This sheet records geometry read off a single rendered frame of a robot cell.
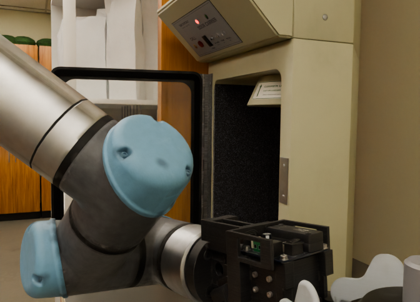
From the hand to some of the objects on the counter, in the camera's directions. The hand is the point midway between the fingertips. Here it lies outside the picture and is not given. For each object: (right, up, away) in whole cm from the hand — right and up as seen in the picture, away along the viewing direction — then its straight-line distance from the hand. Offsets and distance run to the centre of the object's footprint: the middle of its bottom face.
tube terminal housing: (+4, -16, +57) cm, 60 cm away
